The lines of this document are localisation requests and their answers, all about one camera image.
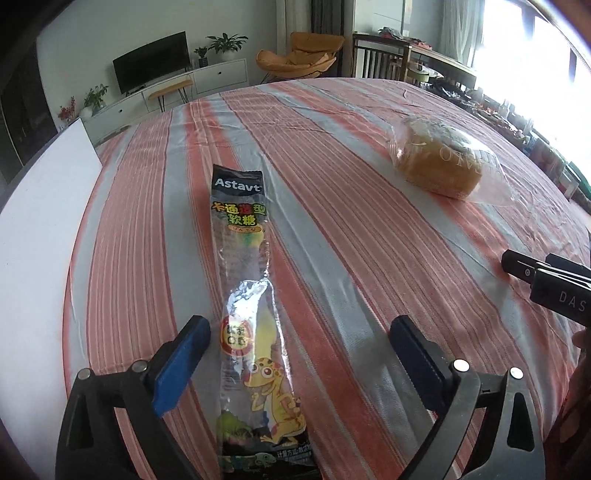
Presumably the long gummy candy packet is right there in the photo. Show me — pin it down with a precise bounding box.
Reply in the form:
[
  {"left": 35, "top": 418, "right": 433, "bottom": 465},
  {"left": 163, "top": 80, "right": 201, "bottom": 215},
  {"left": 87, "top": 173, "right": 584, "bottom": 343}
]
[{"left": 210, "top": 162, "right": 321, "bottom": 480}]

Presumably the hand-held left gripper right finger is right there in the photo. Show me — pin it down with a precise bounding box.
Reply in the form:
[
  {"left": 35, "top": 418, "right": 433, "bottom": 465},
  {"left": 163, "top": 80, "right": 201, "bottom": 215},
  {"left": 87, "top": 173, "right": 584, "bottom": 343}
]
[{"left": 389, "top": 315, "right": 548, "bottom": 480}]

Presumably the black glass cabinet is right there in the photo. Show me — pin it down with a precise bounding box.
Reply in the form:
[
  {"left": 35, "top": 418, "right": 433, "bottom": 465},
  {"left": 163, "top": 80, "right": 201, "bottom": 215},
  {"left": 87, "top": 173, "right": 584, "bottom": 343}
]
[{"left": 0, "top": 44, "right": 58, "bottom": 185}]

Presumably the white sheer curtain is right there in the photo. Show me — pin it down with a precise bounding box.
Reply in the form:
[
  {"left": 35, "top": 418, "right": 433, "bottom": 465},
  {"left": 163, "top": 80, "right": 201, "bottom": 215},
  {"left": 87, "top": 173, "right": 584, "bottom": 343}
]
[{"left": 438, "top": 0, "right": 485, "bottom": 61}]

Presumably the black television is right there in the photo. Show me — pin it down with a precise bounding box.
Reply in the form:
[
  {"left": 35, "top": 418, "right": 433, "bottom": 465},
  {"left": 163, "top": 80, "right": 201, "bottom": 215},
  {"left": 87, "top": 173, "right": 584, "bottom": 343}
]
[{"left": 113, "top": 31, "right": 191, "bottom": 96}]

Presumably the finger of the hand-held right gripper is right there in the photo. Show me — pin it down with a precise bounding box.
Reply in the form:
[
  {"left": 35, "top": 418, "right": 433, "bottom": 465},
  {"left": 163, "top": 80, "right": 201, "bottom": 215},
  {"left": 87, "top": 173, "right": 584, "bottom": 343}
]
[
  {"left": 545, "top": 253, "right": 591, "bottom": 280},
  {"left": 501, "top": 249, "right": 550, "bottom": 283}
]

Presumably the wooden bench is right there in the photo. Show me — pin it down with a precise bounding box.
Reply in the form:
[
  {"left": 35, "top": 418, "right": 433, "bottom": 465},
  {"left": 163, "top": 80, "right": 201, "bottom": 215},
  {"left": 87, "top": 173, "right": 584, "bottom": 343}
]
[{"left": 148, "top": 79, "right": 195, "bottom": 113}]

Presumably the window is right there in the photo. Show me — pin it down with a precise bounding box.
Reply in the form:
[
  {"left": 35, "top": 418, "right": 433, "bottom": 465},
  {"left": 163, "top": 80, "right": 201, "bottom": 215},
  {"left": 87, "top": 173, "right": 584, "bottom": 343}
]
[{"left": 471, "top": 0, "right": 591, "bottom": 153}]

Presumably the white television cabinet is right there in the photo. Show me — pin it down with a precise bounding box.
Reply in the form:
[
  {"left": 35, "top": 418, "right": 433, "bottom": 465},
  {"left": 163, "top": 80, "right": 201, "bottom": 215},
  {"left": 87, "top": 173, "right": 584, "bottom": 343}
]
[{"left": 85, "top": 59, "right": 250, "bottom": 144}]

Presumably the dark grey curtain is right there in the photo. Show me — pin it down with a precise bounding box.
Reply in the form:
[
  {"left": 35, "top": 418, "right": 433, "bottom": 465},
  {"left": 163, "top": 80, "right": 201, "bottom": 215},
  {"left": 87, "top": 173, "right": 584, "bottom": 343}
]
[{"left": 310, "top": 0, "right": 345, "bottom": 40}]

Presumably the white box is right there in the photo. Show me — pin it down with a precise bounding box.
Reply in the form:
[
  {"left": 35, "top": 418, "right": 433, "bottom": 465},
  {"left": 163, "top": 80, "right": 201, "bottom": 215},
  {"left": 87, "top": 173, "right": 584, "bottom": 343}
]
[{"left": 0, "top": 117, "right": 105, "bottom": 462}]

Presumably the clutter of jars and bottles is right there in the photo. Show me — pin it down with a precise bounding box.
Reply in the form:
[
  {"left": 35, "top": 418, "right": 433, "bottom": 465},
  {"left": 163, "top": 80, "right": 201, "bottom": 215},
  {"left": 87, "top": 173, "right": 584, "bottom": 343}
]
[{"left": 429, "top": 74, "right": 591, "bottom": 204}]

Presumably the orange lounge chair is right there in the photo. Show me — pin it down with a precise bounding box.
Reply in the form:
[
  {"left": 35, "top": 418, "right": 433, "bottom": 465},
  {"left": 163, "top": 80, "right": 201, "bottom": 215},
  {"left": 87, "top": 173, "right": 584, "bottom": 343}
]
[{"left": 256, "top": 31, "right": 346, "bottom": 84}]

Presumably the large potted plant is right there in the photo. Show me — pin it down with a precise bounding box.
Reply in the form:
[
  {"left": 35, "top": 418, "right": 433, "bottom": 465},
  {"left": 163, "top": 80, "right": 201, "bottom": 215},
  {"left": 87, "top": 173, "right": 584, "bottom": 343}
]
[{"left": 206, "top": 33, "right": 249, "bottom": 63}]

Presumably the striped bedsheet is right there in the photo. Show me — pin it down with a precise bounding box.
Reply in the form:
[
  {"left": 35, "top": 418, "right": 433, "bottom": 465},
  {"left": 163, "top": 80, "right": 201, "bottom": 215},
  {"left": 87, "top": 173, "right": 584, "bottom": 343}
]
[{"left": 62, "top": 78, "right": 591, "bottom": 480}]

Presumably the bagged bread loaf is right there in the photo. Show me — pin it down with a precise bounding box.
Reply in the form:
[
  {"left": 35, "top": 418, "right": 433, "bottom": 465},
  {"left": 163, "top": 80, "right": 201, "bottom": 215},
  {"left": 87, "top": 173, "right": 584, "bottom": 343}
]
[{"left": 385, "top": 115, "right": 515, "bottom": 207}]

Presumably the leafy plant in pot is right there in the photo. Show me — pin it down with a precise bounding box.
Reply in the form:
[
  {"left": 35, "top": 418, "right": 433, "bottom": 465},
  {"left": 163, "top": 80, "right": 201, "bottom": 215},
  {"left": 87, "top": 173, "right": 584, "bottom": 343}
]
[{"left": 83, "top": 84, "right": 109, "bottom": 116}]

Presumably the dark wooden slatted sideboard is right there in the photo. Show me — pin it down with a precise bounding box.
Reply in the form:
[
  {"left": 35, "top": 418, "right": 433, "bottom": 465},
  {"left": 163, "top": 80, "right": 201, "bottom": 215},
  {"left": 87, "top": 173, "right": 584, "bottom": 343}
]
[{"left": 352, "top": 32, "right": 476, "bottom": 90}]

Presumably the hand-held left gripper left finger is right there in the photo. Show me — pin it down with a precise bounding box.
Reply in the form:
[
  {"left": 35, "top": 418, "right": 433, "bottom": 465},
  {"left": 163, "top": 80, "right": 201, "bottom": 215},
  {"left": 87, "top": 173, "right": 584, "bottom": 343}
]
[{"left": 54, "top": 315, "right": 212, "bottom": 480}]

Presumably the person's right hand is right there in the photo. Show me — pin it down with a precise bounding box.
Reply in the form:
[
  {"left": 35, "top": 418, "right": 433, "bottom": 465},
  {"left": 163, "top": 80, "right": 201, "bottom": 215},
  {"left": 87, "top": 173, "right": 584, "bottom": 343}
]
[{"left": 571, "top": 329, "right": 591, "bottom": 358}]

